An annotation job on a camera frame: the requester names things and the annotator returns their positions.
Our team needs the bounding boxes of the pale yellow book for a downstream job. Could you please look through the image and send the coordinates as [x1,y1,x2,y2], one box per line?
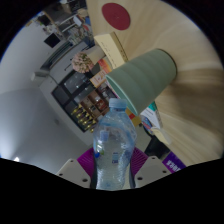
[151,126,173,146]

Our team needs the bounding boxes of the flat round red coaster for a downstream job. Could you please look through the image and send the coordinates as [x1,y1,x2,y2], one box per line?
[101,2,132,31]

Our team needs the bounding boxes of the clear plastic water bottle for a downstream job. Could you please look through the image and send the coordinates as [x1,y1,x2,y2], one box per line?
[92,97,138,192]

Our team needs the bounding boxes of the teal book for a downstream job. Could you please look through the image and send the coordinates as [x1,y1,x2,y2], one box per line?
[146,101,162,118]

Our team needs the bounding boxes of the white booklet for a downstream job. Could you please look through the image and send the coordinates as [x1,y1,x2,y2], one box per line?
[139,111,163,134]

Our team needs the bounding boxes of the small tan carton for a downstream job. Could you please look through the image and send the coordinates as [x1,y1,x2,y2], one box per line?
[89,69,108,89]

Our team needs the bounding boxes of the black office chair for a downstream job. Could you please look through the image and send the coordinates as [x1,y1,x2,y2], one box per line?
[143,134,172,161]

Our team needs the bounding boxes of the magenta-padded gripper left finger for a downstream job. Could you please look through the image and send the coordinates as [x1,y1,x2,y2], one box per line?
[55,147,98,190]

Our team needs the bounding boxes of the black computer monitor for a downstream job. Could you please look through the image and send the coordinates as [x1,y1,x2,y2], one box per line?
[43,33,62,49]

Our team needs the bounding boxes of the white air conditioner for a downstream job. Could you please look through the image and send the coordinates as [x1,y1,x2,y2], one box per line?
[30,69,46,82]

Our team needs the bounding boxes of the small potted pink flowers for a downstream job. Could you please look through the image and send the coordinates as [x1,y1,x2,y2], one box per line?
[71,44,105,74]

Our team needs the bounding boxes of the dark glass door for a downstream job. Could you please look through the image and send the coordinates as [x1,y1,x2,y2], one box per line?
[51,69,95,116]

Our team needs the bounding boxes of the beige paper envelope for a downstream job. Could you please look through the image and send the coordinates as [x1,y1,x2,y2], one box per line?
[93,31,130,69]

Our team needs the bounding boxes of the pale green cup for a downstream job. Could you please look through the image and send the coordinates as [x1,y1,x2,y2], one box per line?
[105,48,178,117]

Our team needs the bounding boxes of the orange book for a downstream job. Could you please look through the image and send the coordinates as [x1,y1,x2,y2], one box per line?
[97,55,114,75]

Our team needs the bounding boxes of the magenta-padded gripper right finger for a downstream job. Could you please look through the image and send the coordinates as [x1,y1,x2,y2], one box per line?
[130,148,173,190]

